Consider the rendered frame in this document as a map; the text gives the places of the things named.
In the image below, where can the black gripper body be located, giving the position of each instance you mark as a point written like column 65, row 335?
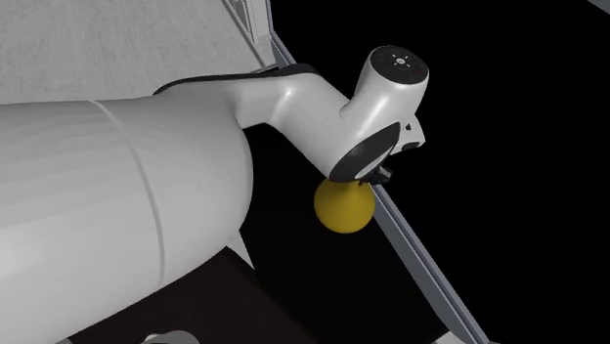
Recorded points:
column 381, row 174

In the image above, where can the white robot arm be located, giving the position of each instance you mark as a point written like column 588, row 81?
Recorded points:
column 95, row 190

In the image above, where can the yellow ball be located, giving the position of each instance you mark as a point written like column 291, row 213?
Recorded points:
column 344, row 209

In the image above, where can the black table with grey rim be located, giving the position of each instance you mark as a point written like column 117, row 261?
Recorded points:
column 413, row 250

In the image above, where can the dark robot stand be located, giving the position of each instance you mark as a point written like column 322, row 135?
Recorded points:
column 200, row 305

